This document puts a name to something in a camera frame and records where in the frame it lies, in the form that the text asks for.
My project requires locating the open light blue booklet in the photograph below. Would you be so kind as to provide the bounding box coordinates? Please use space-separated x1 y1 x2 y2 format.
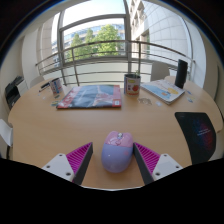
140 78 186 106

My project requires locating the grey window frame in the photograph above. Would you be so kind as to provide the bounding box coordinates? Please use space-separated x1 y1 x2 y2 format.
56 6 133 87

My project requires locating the grey metal balcony railing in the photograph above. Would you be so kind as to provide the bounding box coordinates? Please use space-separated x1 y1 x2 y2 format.
34 39 196 88

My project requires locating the black mouse pad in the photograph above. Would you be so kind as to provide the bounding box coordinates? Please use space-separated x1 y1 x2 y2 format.
174 111 218 166

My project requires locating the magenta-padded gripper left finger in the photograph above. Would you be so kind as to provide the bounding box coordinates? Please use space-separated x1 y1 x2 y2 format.
41 141 94 186

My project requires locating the black and white printer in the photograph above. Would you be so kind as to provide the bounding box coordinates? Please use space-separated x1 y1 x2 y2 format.
4 75 29 111

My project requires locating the tin can plant pot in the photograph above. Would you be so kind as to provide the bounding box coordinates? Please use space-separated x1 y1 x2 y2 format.
123 71 142 96

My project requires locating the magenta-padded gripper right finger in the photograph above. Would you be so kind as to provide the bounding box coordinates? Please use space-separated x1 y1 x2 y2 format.
132 142 184 186

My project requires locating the brownish sticker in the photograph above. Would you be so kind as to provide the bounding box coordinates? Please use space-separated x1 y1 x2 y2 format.
137 97 153 106

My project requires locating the black cylindrical bottle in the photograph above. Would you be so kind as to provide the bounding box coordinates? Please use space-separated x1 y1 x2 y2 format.
174 58 189 90

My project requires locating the pink and lilac computer mouse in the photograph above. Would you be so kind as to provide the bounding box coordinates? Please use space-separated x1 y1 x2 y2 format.
100 130 135 174

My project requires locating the red and blue magazine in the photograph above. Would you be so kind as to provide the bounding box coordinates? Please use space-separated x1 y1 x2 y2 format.
55 84 123 110

